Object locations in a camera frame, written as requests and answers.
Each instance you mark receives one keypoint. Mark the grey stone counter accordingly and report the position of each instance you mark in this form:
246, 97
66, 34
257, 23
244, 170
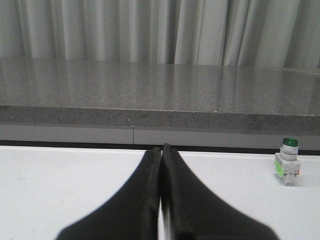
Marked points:
102, 102

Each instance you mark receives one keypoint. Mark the grey curtain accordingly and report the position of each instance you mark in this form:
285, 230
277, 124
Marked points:
261, 33

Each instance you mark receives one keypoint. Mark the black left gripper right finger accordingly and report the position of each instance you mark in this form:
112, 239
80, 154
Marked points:
193, 212

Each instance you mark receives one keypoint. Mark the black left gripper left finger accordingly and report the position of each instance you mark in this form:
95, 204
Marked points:
131, 213

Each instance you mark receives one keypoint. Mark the green pushbutton switch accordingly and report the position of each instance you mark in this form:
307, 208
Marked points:
287, 165

